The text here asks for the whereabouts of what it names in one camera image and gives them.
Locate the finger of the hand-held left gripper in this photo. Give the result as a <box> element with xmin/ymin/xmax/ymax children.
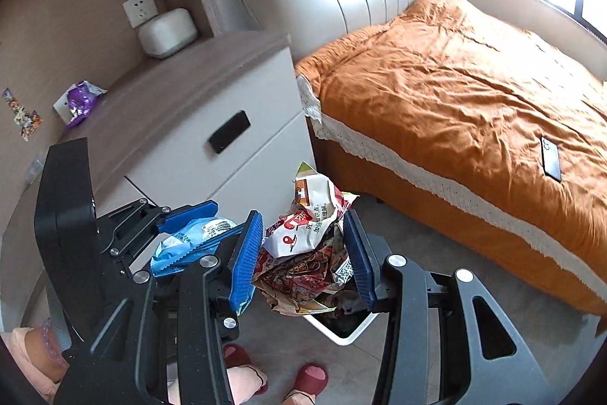
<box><xmin>97</xmin><ymin>197</ymin><xmax>220</xmax><ymax>258</ymax></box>
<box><xmin>182</xmin><ymin>227</ymin><xmax>244</xmax><ymax>262</ymax></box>

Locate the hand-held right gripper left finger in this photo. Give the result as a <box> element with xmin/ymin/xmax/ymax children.
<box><xmin>54</xmin><ymin>210</ymin><xmax>264</xmax><ymax>405</ymax></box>

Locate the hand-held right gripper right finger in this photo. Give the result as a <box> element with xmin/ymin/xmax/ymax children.
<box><xmin>342</xmin><ymin>210</ymin><xmax>551</xmax><ymax>405</ymax></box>

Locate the blue snack packet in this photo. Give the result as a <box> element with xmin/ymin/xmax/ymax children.
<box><xmin>151</xmin><ymin>217</ymin><xmax>240</xmax><ymax>277</ymax></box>

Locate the brown white snack wrapper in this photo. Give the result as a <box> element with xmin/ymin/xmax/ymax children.
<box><xmin>262</xmin><ymin>161</ymin><xmax>359</xmax><ymax>258</ymax></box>

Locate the white trash bin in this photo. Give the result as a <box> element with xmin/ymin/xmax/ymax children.
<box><xmin>266</xmin><ymin>282</ymin><xmax>380</xmax><ymax>346</ymax></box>

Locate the person's left forearm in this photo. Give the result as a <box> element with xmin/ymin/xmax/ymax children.
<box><xmin>9</xmin><ymin>324</ymin><xmax>67</xmax><ymax>401</ymax></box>

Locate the dark red patterned snack wrapper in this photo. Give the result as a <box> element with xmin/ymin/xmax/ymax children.
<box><xmin>253</xmin><ymin>239</ymin><xmax>354</xmax><ymax>315</ymax></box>

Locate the white drawer cabinet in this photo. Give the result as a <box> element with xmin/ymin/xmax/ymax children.
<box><xmin>90</xmin><ymin>32</ymin><xmax>318</xmax><ymax>235</ymax></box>

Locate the dark red slipper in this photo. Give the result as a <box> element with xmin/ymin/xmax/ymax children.
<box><xmin>223</xmin><ymin>343</ymin><xmax>269</xmax><ymax>394</ymax></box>
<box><xmin>285</xmin><ymin>364</ymin><xmax>329</xmax><ymax>401</ymax></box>

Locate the white lace bed skirt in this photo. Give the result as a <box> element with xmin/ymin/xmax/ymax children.
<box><xmin>296</xmin><ymin>73</ymin><xmax>607</xmax><ymax>289</ymax></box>

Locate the person's left leg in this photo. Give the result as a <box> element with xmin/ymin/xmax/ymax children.
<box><xmin>166</xmin><ymin>364</ymin><xmax>266</xmax><ymax>405</ymax></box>

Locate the purple snack bag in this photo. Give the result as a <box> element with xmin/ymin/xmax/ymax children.
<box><xmin>65</xmin><ymin>81</ymin><xmax>107</xmax><ymax>129</ymax></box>

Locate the white rounded appliance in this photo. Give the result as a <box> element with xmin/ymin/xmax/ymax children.
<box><xmin>137</xmin><ymin>8</ymin><xmax>198</xmax><ymax>59</ymax></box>

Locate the black smartphone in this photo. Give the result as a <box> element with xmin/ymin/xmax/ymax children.
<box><xmin>541</xmin><ymin>136</ymin><xmax>563</xmax><ymax>183</ymax></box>

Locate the black drawer handle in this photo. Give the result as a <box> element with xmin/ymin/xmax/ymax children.
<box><xmin>209</xmin><ymin>111</ymin><xmax>250</xmax><ymax>154</ymax></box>

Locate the white wall socket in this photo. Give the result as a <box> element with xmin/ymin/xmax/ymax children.
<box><xmin>52</xmin><ymin>94</ymin><xmax>77</xmax><ymax>123</ymax></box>
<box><xmin>122</xmin><ymin>0</ymin><xmax>159</xmax><ymax>28</ymax></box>

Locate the purple bead bracelet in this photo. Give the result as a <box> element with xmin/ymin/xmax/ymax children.
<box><xmin>40</xmin><ymin>320</ymin><xmax>64</xmax><ymax>368</ymax></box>

